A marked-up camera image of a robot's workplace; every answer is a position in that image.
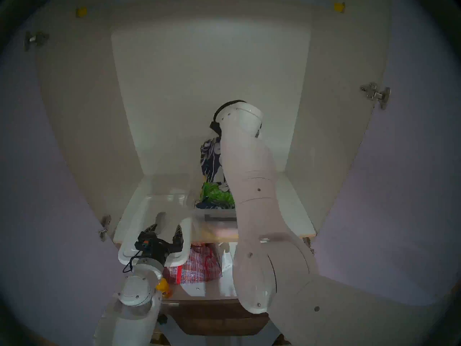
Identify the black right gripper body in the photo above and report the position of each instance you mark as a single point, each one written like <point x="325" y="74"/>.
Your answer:
<point x="215" y="128"/>

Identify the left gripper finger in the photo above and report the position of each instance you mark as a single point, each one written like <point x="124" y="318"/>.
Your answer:
<point x="151" y="228"/>
<point x="177" y="235"/>

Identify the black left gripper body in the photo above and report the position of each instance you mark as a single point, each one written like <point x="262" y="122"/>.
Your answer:
<point x="158" y="248"/>

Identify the navy floral garment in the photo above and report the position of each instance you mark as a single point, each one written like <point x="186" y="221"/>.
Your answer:
<point x="214" y="161"/>

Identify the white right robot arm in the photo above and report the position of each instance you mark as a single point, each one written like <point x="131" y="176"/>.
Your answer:
<point x="259" y="212"/>

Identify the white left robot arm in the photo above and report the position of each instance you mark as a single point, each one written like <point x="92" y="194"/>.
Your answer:
<point x="137" y="295"/>

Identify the clear plastic storage bin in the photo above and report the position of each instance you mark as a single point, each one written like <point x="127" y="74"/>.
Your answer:
<point x="196" y="219"/>

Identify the pink and yellow clothing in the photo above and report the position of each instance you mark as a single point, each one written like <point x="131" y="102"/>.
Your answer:
<point x="219" y="233"/>

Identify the red plaid bag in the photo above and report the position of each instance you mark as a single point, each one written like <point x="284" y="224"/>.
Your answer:
<point x="198" y="266"/>

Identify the orange bottle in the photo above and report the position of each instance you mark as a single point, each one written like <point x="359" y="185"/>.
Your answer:
<point x="162" y="285"/>

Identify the metal door hinge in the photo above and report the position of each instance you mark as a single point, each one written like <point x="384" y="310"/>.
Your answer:
<point x="308" y="244"/>
<point x="376" y="93"/>
<point x="36" y="40"/>
<point x="105" y="226"/>

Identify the black knob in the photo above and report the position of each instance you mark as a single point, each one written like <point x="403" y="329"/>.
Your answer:
<point x="162" y="318"/>

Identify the brown wooden panel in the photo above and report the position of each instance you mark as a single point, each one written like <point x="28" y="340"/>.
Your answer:
<point x="216" y="320"/>

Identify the lilac cabinet door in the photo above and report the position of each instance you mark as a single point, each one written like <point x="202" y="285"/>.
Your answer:
<point x="32" y="168"/>
<point x="407" y="168"/>

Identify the yellow rod holder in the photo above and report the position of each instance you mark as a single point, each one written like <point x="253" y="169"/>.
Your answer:
<point x="81" y="12"/>
<point x="339" y="7"/>

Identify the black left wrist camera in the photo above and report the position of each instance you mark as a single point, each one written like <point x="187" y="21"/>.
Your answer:
<point x="144" y="242"/>

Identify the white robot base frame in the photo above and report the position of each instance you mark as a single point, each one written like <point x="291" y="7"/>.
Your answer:
<point x="223" y="341"/>

